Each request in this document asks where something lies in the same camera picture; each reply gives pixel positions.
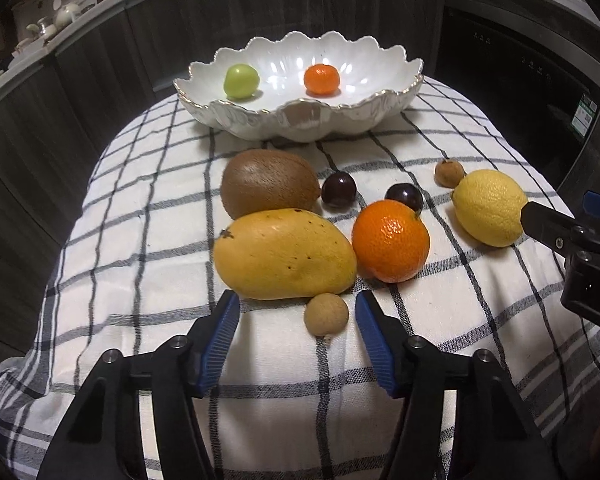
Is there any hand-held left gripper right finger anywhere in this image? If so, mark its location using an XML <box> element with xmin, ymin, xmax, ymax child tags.
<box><xmin>355</xmin><ymin>290</ymin><xmax>563</xmax><ymax>480</ymax></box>

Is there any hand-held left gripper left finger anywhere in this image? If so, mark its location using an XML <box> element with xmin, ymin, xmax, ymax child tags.
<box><xmin>36</xmin><ymin>289</ymin><xmax>242</xmax><ymax>480</ymax></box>

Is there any pale tan longan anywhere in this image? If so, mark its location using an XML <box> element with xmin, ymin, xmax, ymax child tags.
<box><xmin>303</xmin><ymin>292</ymin><xmax>350</xmax><ymax>346</ymax></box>

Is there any yellow lemon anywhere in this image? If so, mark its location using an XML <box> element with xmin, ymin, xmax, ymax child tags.
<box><xmin>451</xmin><ymin>169</ymin><xmax>530</xmax><ymax>248</ymax></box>

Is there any yellow mango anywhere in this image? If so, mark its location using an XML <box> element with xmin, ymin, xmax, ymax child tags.
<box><xmin>212</xmin><ymin>207</ymin><xmax>358</xmax><ymax>301</ymax></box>

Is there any large orange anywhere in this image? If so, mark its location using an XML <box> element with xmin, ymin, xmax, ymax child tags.
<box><xmin>351</xmin><ymin>200</ymin><xmax>431</xmax><ymax>284</ymax></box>

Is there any brown longan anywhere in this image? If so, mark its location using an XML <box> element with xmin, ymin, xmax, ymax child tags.
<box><xmin>434</xmin><ymin>158</ymin><xmax>467</xmax><ymax>189</ymax></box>

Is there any dark red plum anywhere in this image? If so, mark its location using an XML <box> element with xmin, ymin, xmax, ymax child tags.
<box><xmin>384</xmin><ymin>182</ymin><xmax>425</xmax><ymax>213</ymax></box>
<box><xmin>321</xmin><ymin>171</ymin><xmax>358</xmax><ymax>209</ymax></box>

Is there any brown kiwi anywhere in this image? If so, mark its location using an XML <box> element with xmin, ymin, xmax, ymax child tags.
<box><xmin>220</xmin><ymin>149</ymin><xmax>322</xmax><ymax>220</ymax></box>

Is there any white scalloped ceramic bowl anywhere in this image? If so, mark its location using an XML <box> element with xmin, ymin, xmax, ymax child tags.
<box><xmin>174</xmin><ymin>30</ymin><xmax>425</xmax><ymax>143</ymax></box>

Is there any green white appliance sticker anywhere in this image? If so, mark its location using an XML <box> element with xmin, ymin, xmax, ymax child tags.
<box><xmin>571</xmin><ymin>92</ymin><xmax>600</xmax><ymax>136</ymax></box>

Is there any white black checkered cloth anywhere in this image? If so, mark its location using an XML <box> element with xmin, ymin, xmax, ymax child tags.
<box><xmin>0</xmin><ymin>77</ymin><xmax>600</xmax><ymax>480</ymax></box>

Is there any black built-in dishwasher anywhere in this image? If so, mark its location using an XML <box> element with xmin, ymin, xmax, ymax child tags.
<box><xmin>432</xmin><ymin>0</ymin><xmax>600</xmax><ymax>196</ymax></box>

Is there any green round plum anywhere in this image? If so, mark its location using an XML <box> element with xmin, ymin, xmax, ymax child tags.
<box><xmin>224</xmin><ymin>63</ymin><xmax>260</xmax><ymax>100</ymax></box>

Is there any small orange mandarin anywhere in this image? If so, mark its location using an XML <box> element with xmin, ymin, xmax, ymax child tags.
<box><xmin>303</xmin><ymin>63</ymin><xmax>342</xmax><ymax>97</ymax></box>

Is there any white teapot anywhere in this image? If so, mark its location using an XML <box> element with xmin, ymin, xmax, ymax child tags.
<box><xmin>55</xmin><ymin>2</ymin><xmax>83</xmax><ymax>26</ymax></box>

